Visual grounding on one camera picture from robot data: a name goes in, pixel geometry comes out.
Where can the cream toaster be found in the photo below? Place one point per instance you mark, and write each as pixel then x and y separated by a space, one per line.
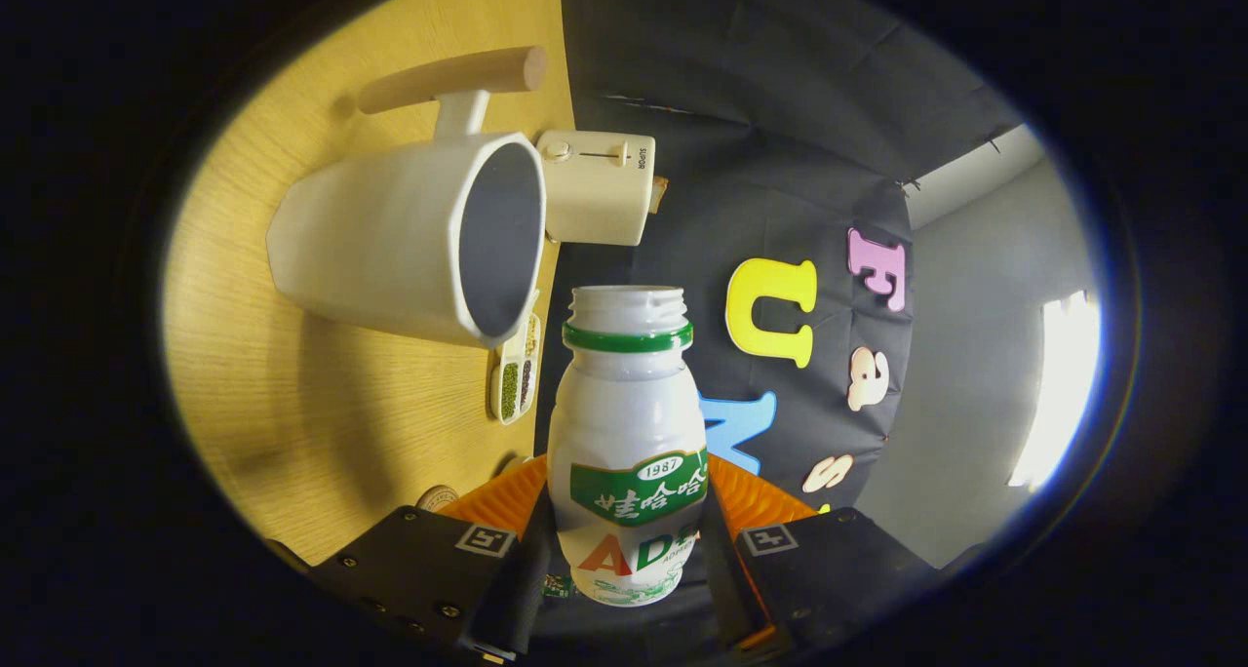
pixel 595 199

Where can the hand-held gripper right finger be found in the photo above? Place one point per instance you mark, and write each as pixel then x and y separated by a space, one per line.
pixel 723 579

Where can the wooden table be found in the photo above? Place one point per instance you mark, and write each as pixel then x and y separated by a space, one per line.
pixel 331 413

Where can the bread slice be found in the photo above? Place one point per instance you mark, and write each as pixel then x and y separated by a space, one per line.
pixel 660 194

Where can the round wooden coaster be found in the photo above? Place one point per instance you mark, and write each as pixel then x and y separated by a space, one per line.
pixel 437 497

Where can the ceiling light panel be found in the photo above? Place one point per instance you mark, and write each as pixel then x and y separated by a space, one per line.
pixel 1061 384

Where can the white juice bottle green label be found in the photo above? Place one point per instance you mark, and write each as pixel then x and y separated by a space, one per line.
pixel 624 423

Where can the white divided condiment dish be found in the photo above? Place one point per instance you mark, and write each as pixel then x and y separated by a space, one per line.
pixel 512 384

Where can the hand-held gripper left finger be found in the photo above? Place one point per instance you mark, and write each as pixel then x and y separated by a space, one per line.
pixel 522 589

